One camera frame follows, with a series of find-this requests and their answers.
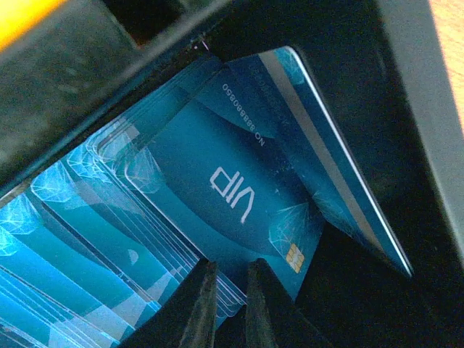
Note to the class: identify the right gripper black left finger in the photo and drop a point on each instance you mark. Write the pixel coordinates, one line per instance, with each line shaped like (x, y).
(188, 318)

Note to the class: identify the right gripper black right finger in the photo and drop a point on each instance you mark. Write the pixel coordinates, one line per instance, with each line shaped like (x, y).
(272, 319)

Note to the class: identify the blue VIP credit card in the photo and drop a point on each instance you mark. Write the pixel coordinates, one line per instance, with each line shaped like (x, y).
(234, 196)

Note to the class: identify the blue card stack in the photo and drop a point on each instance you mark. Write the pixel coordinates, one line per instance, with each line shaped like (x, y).
(85, 261)

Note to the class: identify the black bin with blue cards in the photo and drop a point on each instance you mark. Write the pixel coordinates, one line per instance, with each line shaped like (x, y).
(68, 67)

